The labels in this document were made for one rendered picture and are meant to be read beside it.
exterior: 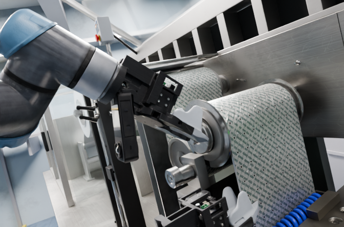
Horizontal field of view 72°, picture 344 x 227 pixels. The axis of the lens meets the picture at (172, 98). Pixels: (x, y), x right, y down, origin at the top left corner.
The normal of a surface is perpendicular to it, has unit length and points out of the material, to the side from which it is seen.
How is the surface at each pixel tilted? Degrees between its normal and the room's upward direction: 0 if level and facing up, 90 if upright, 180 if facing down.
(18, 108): 104
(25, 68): 98
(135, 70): 90
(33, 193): 90
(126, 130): 90
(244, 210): 90
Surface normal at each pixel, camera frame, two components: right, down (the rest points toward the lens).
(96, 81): 0.29, 0.33
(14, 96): 0.88, -0.46
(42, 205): 0.29, -0.04
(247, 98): 0.16, -0.80
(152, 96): 0.51, -0.10
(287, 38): -0.83, 0.22
